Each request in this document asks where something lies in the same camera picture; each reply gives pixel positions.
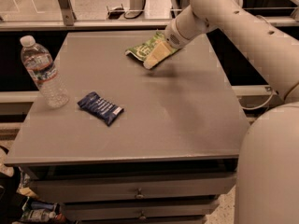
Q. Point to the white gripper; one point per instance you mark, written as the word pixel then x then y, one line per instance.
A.
pixel 172 37

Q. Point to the green jalapeno chip bag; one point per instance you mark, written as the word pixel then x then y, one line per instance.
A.
pixel 139 51

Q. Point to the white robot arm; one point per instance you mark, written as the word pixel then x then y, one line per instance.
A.
pixel 267 185

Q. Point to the blue snack bag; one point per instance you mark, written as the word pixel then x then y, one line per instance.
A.
pixel 99 107

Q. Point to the black bag on floor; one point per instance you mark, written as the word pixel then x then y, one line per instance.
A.
pixel 11 202

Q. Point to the grey drawer cabinet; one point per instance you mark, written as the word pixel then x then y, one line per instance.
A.
pixel 177 139

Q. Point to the clear plastic water bottle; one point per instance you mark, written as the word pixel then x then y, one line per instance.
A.
pixel 43 71

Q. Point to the top drawer knob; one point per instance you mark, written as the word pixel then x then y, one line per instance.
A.
pixel 139 194

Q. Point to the drawer knob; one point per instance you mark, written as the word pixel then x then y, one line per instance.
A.
pixel 142 216
pixel 139 194

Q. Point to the bottle on floor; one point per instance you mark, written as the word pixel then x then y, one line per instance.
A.
pixel 41 215

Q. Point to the metal railing frame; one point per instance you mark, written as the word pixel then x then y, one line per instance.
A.
pixel 34 15

